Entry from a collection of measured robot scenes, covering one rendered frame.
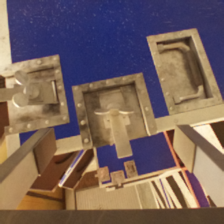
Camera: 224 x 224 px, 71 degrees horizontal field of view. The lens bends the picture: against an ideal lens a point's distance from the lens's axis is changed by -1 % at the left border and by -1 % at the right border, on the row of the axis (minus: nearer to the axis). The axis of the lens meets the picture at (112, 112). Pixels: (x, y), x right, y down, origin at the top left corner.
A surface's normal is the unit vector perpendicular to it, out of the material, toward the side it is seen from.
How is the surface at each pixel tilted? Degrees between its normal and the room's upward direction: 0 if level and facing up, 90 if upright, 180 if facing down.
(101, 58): 90
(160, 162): 90
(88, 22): 90
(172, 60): 90
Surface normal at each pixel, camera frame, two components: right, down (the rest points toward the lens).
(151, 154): -0.04, -0.48
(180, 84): 0.02, -0.19
